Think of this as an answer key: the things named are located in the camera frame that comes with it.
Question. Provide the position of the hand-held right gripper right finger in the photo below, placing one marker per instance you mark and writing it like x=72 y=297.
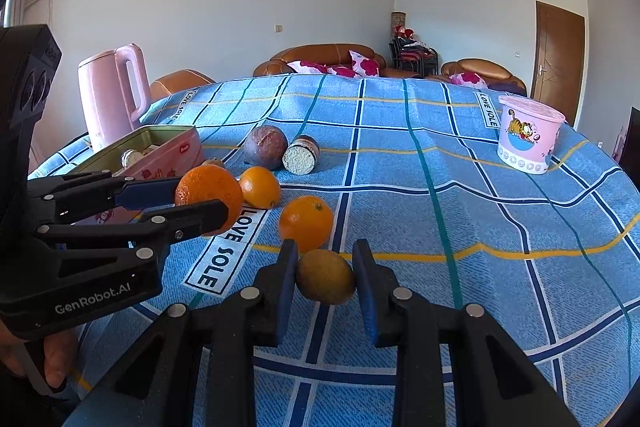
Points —
x=367 y=297

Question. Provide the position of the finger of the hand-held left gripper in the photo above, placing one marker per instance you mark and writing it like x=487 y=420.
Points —
x=150 y=194
x=200 y=217

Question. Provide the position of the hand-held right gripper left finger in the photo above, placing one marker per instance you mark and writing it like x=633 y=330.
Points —
x=287 y=287

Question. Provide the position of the large orange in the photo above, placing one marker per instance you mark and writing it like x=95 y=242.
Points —
x=207 y=187

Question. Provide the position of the yellow-green citrus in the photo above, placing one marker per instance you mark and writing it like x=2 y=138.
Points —
x=325 y=277

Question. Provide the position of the medium orange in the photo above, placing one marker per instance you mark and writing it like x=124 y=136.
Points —
x=306 y=224

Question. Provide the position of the small orange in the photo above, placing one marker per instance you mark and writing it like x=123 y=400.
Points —
x=260 y=187

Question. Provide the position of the person's left hand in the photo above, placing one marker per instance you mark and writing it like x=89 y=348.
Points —
x=60 y=357

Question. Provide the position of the small brown fruit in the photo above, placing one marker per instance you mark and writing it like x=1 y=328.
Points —
x=214 y=163

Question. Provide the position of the pink electric kettle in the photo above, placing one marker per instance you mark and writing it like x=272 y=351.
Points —
x=105 y=97

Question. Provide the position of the brown leather armchair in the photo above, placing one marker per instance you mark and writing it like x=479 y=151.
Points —
x=480 y=68
x=180 y=82

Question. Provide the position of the blue plaid tablecloth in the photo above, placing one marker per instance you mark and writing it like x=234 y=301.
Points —
x=450 y=207

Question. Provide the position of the white pillow pink flowers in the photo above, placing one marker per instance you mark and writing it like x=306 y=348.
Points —
x=365 y=64
x=342 y=71
x=307 y=67
x=469 y=80

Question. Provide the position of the brown leather sofa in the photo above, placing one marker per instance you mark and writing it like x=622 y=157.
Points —
x=320 y=53

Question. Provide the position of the small white cartoon cup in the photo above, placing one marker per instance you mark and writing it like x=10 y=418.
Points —
x=525 y=132

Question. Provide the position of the stacked black chairs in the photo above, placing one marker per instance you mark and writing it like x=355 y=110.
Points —
x=412 y=57

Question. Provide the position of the purple cloth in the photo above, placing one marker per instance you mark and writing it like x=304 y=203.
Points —
x=502 y=84

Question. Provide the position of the tall patterned vase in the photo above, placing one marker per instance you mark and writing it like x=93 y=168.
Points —
x=398 y=24

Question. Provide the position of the brown wooden door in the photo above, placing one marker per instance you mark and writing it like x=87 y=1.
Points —
x=557 y=57

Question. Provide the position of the black screen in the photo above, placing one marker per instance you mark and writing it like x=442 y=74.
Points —
x=632 y=142

